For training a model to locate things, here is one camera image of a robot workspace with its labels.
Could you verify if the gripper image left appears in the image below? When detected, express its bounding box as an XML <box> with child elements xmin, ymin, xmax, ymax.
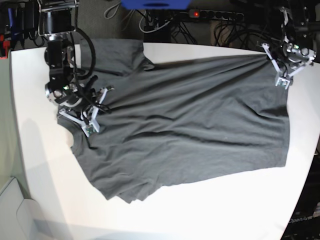
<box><xmin>45</xmin><ymin>82</ymin><xmax>114</xmax><ymax>130</ymax></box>

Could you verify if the white cable on floor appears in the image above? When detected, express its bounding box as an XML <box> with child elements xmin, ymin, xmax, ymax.
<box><xmin>138</xmin><ymin>14</ymin><xmax>172</xmax><ymax>34</ymax></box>

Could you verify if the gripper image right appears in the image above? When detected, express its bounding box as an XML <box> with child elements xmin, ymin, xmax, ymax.
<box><xmin>260</xmin><ymin>43</ymin><xmax>316</xmax><ymax>80</ymax></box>

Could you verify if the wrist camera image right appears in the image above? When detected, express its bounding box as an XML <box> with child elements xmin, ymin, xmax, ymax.
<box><xmin>275</xmin><ymin>76</ymin><xmax>293</xmax><ymax>90</ymax></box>

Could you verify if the black power strip red light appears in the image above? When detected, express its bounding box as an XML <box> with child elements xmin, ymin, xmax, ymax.
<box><xmin>188</xmin><ymin>9</ymin><xmax>245</xmax><ymax>22</ymax></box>

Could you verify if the blue box at top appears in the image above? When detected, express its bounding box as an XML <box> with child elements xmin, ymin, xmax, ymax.
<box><xmin>120</xmin><ymin>0</ymin><xmax>191</xmax><ymax>10</ymax></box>

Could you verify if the dark grey t-shirt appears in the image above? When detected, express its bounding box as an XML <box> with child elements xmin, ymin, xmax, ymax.
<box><xmin>57</xmin><ymin>39</ymin><xmax>290</xmax><ymax>203</ymax></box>

